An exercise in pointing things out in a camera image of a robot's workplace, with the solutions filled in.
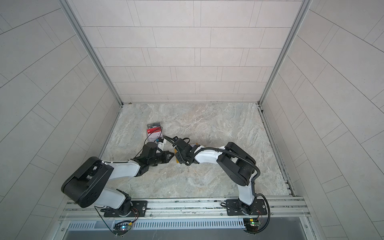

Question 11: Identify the aluminium mounting rail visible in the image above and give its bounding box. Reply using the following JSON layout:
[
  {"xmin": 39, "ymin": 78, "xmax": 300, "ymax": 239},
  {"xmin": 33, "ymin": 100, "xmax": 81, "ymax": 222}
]
[{"xmin": 59, "ymin": 196, "xmax": 311, "ymax": 221}]

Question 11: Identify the green circuit board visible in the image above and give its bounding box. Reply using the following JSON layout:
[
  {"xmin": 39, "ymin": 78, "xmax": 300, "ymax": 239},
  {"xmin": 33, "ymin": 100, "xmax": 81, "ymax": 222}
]
[
  {"xmin": 243, "ymin": 219, "xmax": 261, "ymax": 234},
  {"xmin": 113, "ymin": 221, "xmax": 133, "ymax": 236}
]

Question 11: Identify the right black corrugated cable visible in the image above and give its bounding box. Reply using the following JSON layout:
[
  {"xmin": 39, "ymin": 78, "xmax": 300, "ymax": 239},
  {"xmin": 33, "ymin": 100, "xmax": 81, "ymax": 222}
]
[{"xmin": 163, "ymin": 134, "xmax": 271, "ymax": 235}]

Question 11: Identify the left thin black cable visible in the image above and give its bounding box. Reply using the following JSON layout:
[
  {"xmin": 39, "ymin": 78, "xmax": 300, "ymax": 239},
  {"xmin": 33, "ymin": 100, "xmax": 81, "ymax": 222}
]
[{"xmin": 133, "ymin": 126, "xmax": 164, "ymax": 158}]

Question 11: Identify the left green circuit board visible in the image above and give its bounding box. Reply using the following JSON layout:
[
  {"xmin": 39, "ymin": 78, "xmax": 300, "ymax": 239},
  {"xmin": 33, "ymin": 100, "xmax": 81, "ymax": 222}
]
[{"xmin": 113, "ymin": 221, "xmax": 133, "ymax": 236}]

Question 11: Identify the white VIP card in stand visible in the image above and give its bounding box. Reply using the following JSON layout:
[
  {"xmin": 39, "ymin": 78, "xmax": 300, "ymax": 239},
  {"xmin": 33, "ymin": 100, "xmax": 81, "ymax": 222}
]
[{"xmin": 148, "ymin": 132, "xmax": 163, "ymax": 142}]

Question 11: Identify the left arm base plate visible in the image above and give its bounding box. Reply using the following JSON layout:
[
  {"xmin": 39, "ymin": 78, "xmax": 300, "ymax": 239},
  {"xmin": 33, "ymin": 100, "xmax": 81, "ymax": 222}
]
[{"xmin": 101, "ymin": 201, "xmax": 148, "ymax": 218}]

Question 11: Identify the white ventilation grille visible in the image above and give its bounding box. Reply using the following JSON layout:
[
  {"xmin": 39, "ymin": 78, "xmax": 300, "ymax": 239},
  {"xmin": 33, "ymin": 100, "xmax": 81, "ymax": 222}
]
[{"xmin": 68, "ymin": 218, "xmax": 245, "ymax": 231}]

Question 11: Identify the black VIP card in stand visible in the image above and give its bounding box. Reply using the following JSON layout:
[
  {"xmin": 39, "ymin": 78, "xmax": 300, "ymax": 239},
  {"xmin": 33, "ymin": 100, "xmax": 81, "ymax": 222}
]
[{"xmin": 147, "ymin": 122, "xmax": 161, "ymax": 129}]

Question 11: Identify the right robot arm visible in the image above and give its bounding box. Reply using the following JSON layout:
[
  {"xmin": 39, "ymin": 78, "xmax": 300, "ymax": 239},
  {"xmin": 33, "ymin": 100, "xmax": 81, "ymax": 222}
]
[{"xmin": 166, "ymin": 137, "xmax": 261, "ymax": 206}]

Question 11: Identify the right green circuit board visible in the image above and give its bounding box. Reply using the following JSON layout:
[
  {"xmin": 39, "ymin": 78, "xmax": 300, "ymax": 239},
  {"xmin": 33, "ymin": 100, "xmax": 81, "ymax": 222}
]
[{"xmin": 243, "ymin": 219, "xmax": 261, "ymax": 234}]

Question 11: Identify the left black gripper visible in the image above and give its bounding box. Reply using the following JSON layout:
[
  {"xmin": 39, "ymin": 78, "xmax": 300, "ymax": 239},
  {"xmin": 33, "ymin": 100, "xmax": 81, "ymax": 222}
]
[{"xmin": 147, "ymin": 151, "xmax": 175, "ymax": 167}]

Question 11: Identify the clear acrylic card stand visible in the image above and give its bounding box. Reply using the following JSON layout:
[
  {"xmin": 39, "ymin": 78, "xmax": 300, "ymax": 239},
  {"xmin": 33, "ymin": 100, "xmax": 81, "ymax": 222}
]
[{"xmin": 147, "ymin": 122, "xmax": 163, "ymax": 142}]

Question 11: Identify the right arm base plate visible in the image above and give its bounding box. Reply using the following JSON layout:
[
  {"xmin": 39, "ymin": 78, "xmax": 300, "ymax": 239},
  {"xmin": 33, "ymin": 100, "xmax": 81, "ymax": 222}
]
[{"xmin": 221, "ymin": 199, "xmax": 268, "ymax": 216}]

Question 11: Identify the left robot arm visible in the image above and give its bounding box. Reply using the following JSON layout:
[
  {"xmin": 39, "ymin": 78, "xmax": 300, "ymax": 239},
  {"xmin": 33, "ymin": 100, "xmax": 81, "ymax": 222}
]
[{"xmin": 61, "ymin": 143, "xmax": 175, "ymax": 211}]

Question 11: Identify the red card in stand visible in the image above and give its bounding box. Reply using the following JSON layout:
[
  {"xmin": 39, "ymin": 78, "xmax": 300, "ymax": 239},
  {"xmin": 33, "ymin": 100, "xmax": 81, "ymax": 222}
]
[{"xmin": 147, "ymin": 127, "xmax": 162, "ymax": 135}]

